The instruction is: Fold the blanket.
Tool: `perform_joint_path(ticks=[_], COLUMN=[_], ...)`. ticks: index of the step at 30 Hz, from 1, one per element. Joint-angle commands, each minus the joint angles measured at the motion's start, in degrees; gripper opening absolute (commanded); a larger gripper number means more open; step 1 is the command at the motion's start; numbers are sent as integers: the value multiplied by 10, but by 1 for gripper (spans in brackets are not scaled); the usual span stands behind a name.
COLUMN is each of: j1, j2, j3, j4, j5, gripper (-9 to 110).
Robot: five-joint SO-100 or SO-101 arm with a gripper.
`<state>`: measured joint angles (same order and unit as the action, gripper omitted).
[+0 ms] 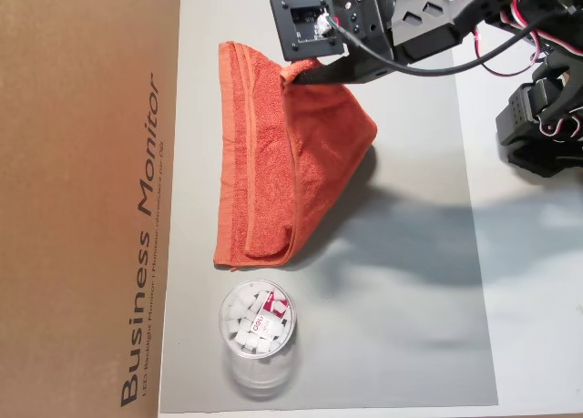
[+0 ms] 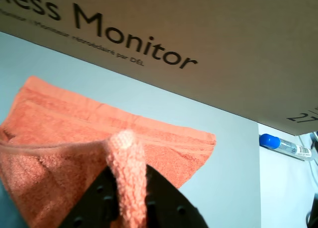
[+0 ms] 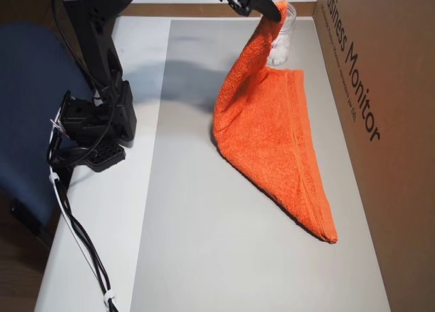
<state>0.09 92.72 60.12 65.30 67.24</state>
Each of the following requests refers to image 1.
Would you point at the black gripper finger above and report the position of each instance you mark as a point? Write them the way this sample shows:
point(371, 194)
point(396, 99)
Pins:
point(346, 72)

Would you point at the grey table mat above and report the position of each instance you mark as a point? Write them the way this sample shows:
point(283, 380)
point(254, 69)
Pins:
point(387, 299)

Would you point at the clear plastic jar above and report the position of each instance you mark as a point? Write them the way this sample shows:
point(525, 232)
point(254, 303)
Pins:
point(273, 372)

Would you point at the red white packet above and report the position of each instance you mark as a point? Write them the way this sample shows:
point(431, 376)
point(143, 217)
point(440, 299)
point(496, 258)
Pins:
point(269, 308)

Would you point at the brown cardboard monitor box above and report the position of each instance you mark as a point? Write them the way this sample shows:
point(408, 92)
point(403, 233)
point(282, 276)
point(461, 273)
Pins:
point(68, 208)

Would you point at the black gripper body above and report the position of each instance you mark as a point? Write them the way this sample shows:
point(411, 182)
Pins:
point(364, 67)

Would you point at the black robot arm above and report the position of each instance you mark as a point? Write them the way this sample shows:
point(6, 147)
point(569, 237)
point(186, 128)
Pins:
point(537, 126)

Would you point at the orange terry towel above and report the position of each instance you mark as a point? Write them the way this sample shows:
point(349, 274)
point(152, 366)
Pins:
point(264, 163)

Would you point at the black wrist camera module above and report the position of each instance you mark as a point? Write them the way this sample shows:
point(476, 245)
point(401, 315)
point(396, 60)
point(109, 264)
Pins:
point(300, 35)

